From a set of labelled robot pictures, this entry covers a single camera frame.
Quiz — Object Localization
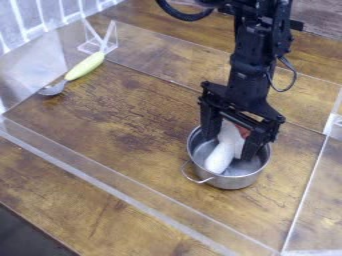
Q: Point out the clear acrylic triangular bracket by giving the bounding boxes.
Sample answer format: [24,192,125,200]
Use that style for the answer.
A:
[77,20,118,55]

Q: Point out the silver steel pot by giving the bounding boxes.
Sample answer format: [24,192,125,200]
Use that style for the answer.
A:
[180,127,271,190]

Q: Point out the spoon with yellow-green handle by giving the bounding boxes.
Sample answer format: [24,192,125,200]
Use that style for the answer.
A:
[38,51,104,96]

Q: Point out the clear acrylic barrier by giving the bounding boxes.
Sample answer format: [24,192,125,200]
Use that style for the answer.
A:
[0,18,342,256]

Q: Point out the black strip on table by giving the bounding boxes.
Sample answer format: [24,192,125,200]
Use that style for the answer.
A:
[289,20,304,31]

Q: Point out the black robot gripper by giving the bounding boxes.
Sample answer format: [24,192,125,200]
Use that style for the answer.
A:
[199,67,285,160]

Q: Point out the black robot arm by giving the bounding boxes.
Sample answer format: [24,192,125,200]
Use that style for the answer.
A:
[199,0,292,160]

